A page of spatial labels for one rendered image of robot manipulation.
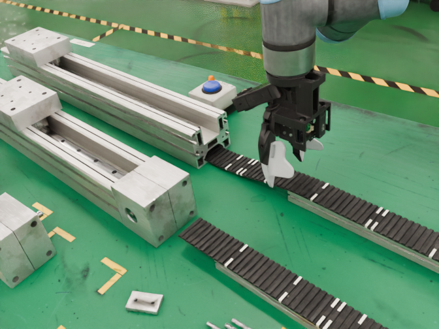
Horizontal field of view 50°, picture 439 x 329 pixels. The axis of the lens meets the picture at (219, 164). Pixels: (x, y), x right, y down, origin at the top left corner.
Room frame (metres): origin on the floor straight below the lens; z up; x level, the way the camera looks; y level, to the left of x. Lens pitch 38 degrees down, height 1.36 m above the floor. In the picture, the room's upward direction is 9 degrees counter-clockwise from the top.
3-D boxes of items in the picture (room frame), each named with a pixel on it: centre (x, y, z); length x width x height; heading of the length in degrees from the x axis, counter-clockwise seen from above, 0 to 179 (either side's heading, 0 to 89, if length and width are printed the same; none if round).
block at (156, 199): (0.62, 0.11, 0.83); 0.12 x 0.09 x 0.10; 132
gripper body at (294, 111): (0.61, -0.13, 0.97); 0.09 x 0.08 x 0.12; 42
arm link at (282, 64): (0.62, -0.13, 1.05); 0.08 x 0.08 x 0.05
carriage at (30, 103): (0.94, 0.42, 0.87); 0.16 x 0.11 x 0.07; 42
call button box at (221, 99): (0.94, 0.00, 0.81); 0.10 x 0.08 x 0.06; 132
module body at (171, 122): (1.07, 0.27, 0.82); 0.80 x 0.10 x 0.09; 42
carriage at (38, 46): (1.25, 0.44, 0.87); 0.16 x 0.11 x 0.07; 42
